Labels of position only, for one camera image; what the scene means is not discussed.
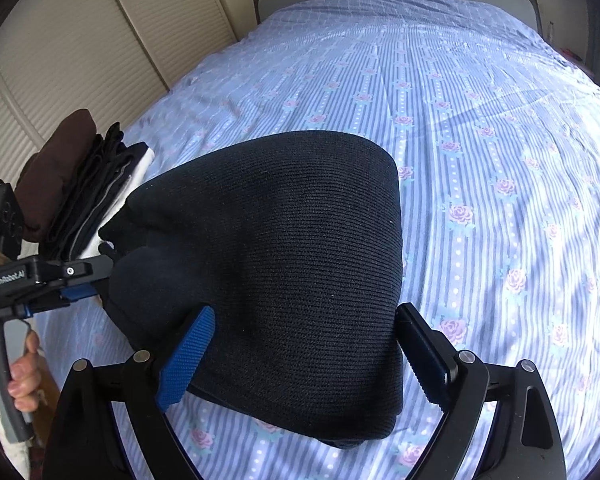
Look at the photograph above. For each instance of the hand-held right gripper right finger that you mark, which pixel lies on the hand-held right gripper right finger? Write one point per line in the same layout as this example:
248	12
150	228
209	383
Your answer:
425	350

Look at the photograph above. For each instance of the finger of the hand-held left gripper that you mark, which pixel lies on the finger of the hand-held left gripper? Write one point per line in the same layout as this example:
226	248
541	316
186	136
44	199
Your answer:
75	294
80	269

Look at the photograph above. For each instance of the black fleece pants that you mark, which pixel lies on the black fleece pants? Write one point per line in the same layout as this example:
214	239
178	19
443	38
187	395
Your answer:
280	270

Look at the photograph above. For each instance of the blue floral striped bed cover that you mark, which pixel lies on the blue floral striped bed cover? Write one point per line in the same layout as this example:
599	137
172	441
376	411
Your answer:
480	185

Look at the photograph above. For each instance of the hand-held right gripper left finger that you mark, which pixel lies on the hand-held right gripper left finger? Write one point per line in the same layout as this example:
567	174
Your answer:
187	355

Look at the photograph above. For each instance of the white folded garment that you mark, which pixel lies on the white folded garment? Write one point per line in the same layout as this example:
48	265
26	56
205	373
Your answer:
130	180

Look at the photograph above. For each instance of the cream wardrobe doors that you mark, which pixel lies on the cream wardrobe doors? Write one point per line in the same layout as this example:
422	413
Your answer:
105	50

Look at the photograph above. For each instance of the brown folded garment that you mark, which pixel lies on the brown folded garment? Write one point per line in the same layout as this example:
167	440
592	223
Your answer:
55	180

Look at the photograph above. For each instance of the person's left hand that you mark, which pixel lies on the person's left hand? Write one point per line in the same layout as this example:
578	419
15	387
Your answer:
26	375

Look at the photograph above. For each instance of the black folded clothes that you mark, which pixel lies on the black folded clothes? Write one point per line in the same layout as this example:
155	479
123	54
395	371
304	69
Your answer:
90	200

